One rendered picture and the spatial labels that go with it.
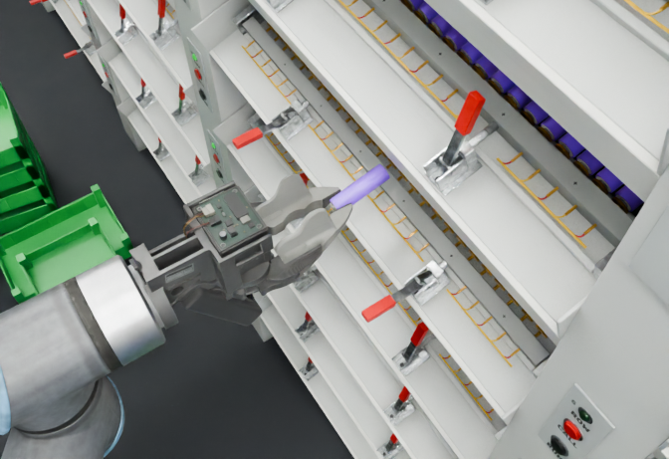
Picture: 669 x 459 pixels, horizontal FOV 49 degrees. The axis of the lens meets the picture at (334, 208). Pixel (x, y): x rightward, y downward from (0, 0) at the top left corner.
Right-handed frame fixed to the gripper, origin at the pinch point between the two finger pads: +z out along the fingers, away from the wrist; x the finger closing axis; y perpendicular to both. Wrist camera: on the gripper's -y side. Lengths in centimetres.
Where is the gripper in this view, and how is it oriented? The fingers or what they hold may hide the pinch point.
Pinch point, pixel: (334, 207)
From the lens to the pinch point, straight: 74.1
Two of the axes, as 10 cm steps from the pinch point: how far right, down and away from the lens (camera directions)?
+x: -5.4, -7.0, 4.7
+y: -0.1, -5.6, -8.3
